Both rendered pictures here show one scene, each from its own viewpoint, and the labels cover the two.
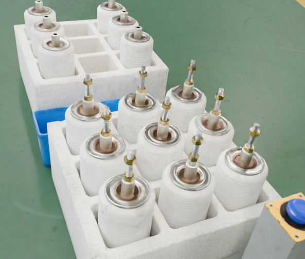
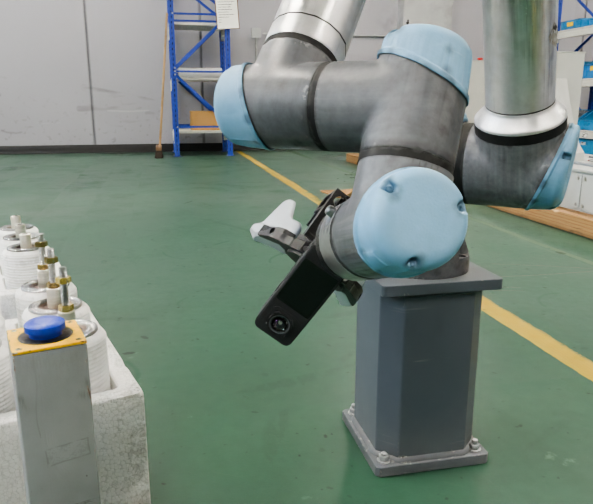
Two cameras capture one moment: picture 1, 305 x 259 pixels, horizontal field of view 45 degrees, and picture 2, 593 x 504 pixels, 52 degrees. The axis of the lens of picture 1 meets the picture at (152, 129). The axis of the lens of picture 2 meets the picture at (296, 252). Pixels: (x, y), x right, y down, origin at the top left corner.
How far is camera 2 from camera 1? 56 cm
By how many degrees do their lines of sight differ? 25
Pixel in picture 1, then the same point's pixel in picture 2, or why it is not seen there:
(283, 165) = (246, 400)
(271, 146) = (238, 381)
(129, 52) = (10, 267)
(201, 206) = not seen: outside the picture
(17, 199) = not seen: outside the picture
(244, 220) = not seen: hidden behind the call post
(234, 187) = not seen: hidden behind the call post
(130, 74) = (9, 295)
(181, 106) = (27, 297)
